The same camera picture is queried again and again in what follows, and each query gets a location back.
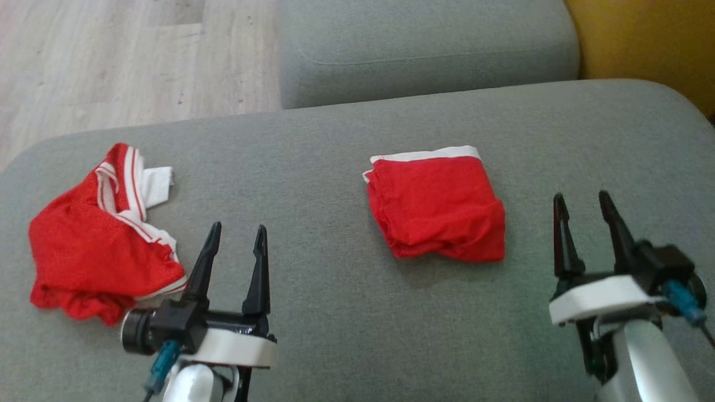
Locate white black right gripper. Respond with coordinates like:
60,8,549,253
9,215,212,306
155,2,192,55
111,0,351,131
549,190,668,385

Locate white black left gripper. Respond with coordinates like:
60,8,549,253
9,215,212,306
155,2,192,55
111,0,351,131
182,222,278,402

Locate red Bulls basketball jersey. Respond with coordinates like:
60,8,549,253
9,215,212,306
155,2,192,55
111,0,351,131
28,143,188,327

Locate red white shorts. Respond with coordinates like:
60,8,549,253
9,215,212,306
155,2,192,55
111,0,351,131
362,146,507,263

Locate grey sofa back cushion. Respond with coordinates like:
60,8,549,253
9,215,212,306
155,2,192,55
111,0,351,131
278,0,715,118

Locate black left cable teal plug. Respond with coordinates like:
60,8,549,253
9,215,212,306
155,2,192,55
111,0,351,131
144,339,182,402

